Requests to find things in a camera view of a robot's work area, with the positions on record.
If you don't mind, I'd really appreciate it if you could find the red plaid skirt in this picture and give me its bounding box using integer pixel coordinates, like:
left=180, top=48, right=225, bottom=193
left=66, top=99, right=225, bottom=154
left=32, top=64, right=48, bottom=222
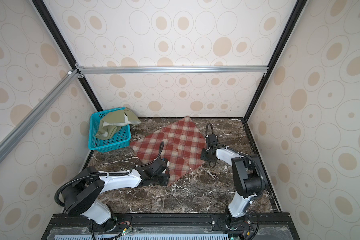
left=130, top=116, right=206, bottom=186

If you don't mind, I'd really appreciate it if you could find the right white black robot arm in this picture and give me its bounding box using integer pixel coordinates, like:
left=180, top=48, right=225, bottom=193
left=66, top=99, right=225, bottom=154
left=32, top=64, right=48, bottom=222
left=201, top=123, right=269, bottom=219

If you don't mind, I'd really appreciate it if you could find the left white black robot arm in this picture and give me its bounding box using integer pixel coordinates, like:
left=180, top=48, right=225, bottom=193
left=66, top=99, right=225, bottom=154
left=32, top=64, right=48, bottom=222
left=54, top=142, right=170, bottom=225

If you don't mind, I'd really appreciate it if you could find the teal plastic basket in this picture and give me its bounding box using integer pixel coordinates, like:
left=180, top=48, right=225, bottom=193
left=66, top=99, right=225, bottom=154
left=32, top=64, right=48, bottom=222
left=87, top=107, right=132, bottom=153

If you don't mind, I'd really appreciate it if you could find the olive green skirt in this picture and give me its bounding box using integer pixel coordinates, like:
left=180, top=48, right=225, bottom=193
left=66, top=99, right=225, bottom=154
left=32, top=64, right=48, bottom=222
left=95, top=108, right=142, bottom=140

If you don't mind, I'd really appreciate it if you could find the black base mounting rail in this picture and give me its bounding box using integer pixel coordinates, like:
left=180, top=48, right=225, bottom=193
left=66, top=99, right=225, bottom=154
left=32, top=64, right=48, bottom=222
left=42, top=212, right=299, bottom=240

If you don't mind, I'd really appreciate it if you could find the horizontal aluminium back rail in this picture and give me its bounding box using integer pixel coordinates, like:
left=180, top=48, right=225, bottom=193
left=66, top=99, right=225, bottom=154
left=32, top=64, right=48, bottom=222
left=78, top=66, right=268, bottom=74

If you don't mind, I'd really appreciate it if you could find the diagonal aluminium left rail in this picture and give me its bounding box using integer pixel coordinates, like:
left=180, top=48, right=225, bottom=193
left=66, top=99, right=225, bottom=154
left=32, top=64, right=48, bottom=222
left=0, top=70, right=79, bottom=164

